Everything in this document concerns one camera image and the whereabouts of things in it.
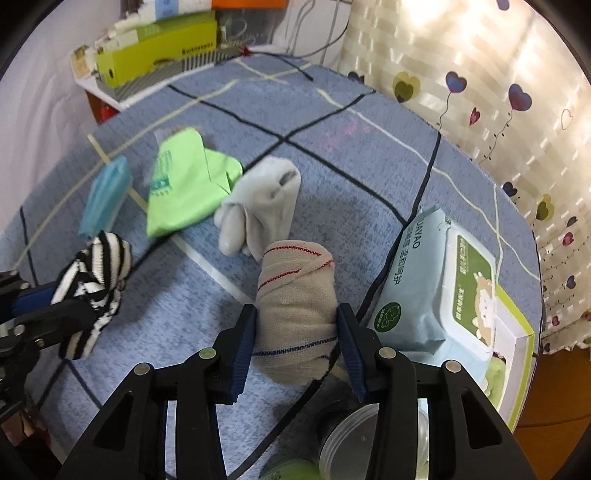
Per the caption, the heart print curtain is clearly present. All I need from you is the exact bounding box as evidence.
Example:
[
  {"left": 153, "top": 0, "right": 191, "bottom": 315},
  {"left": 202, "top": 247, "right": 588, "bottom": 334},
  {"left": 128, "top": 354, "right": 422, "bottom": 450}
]
[{"left": 337, "top": 0, "right": 591, "bottom": 356}]

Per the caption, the grey sock pair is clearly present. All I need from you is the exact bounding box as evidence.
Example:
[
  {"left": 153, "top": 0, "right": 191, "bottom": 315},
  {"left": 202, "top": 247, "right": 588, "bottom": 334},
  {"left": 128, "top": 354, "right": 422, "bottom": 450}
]
[{"left": 215, "top": 156, "right": 302, "bottom": 259}]

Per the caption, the green and white carton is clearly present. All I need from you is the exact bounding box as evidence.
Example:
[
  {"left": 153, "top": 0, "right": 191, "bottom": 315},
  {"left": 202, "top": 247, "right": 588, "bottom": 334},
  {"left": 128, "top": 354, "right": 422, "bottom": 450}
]
[{"left": 95, "top": 9, "right": 218, "bottom": 49}]

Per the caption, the blue white tissue pack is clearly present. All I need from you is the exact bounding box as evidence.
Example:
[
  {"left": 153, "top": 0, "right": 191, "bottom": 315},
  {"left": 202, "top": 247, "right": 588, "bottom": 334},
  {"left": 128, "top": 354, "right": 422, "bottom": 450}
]
[{"left": 139, "top": 0, "right": 213, "bottom": 21}]

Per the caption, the black white striped sock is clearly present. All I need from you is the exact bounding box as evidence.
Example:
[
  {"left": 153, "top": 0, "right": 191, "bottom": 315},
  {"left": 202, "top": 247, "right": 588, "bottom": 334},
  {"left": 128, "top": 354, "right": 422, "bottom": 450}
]
[{"left": 50, "top": 231, "right": 134, "bottom": 361}]

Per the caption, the green towel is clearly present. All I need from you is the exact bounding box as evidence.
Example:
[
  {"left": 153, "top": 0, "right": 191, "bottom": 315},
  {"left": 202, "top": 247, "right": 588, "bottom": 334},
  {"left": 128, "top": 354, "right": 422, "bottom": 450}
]
[{"left": 482, "top": 357, "right": 506, "bottom": 393}]

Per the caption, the blue face mask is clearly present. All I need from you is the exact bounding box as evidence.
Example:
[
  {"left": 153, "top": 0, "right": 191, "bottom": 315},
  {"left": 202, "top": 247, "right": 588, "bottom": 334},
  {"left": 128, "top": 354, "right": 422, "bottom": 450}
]
[{"left": 78, "top": 156, "right": 134, "bottom": 241}]

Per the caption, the white box with green edges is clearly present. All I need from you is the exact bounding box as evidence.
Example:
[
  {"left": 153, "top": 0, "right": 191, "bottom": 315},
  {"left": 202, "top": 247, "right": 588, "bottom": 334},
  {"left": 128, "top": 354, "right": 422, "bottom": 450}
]
[{"left": 480, "top": 284, "right": 539, "bottom": 430}]

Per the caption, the clear plastic jar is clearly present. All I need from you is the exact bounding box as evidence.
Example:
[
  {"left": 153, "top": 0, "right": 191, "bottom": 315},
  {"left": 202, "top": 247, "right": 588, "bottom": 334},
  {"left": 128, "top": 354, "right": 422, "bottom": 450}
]
[{"left": 318, "top": 401, "right": 432, "bottom": 480}]

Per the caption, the green cloth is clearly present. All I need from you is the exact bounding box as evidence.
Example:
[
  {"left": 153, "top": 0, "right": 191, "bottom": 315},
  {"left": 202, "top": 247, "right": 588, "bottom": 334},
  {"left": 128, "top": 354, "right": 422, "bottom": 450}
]
[{"left": 145, "top": 128, "right": 244, "bottom": 238}]

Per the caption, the beige bandage roll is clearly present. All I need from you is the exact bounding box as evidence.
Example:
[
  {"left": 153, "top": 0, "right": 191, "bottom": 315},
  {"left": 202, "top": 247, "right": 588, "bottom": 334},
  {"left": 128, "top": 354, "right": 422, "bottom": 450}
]
[{"left": 255, "top": 240, "right": 339, "bottom": 386}]

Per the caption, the light blue wet wipes pack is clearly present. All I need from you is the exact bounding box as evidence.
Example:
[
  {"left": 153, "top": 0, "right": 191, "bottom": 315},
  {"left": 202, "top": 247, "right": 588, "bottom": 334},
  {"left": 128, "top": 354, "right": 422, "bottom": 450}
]
[{"left": 373, "top": 206, "right": 498, "bottom": 384}]

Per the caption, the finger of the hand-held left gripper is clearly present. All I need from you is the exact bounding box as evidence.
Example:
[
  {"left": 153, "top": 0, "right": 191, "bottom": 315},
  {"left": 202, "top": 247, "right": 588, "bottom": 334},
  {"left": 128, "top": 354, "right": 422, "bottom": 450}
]
[
  {"left": 9, "top": 298, "right": 99, "bottom": 346},
  {"left": 0, "top": 272, "right": 57, "bottom": 320}
]

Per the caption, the lime green cardboard box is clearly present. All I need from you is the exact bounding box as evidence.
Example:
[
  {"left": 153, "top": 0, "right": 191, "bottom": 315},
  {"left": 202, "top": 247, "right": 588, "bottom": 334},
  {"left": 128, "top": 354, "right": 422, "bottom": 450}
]
[{"left": 95, "top": 28, "right": 219, "bottom": 88}]

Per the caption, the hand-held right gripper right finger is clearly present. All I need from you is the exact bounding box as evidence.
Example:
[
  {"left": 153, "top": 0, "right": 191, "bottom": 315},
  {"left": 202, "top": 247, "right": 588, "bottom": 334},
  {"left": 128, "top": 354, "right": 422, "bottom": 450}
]
[{"left": 336, "top": 304, "right": 532, "bottom": 480}]

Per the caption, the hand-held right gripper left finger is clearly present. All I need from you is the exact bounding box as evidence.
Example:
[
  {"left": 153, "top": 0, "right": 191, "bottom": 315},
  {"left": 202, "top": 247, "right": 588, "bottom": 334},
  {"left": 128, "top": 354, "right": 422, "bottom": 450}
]
[{"left": 67, "top": 304, "right": 258, "bottom": 480}]

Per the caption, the black cable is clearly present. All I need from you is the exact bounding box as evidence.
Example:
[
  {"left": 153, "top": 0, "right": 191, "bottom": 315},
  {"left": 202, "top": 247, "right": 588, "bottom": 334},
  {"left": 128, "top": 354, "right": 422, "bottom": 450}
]
[{"left": 240, "top": 18, "right": 352, "bottom": 84}]

